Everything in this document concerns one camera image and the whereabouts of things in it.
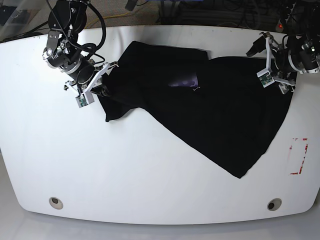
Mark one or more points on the left table grommet hole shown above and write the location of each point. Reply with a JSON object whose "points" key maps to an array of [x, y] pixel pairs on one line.
{"points": [[56, 203]]}

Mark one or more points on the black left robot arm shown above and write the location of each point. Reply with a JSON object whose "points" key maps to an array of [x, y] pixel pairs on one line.
{"points": [[299, 49]]}

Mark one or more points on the black T-shirt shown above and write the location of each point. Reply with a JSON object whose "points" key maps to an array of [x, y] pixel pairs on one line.
{"points": [[216, 106]]}

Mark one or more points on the power strip with red light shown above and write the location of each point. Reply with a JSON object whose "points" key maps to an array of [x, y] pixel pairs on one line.
{"points": [[285, 11]]}

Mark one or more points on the red tape rectangle marking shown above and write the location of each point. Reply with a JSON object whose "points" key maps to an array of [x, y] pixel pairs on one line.
{"points": [[297, 156]]}

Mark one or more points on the right table grommet hole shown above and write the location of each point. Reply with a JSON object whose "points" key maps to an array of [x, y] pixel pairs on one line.
{"points": [[274, 204]]}

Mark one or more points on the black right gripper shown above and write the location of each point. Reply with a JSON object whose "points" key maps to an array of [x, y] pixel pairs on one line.
{"points": [[83, 72]]}

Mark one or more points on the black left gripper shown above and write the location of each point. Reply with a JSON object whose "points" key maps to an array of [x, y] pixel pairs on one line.
{"points": [[281, 57]]}

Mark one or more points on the table grommet hole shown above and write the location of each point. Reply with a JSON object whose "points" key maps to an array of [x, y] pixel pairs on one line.
{"points": [[274, 204], [56, 203]]}

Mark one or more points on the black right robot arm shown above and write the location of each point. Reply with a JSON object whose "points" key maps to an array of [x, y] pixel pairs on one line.
{"points": [[66, 20]]}

